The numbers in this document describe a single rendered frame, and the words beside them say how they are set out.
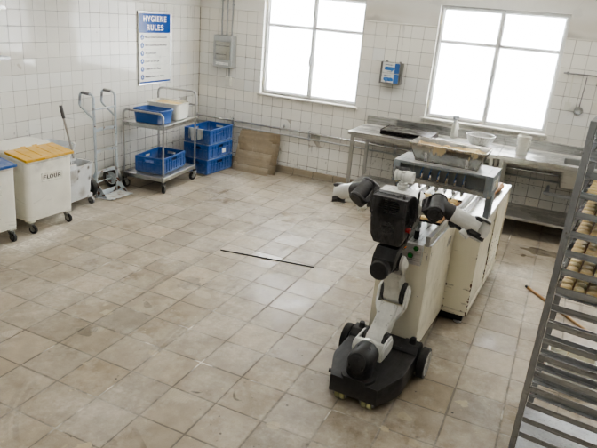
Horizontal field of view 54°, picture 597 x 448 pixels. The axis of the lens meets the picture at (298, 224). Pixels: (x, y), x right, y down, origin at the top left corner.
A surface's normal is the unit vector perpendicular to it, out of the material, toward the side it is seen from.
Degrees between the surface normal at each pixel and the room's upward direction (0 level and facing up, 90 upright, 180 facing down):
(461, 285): 90
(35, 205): 92
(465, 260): 90
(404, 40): 90
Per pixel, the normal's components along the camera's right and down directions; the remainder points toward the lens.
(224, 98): -0.42, 0.28
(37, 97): 0.90, 0.22
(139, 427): 0.08, -0.94
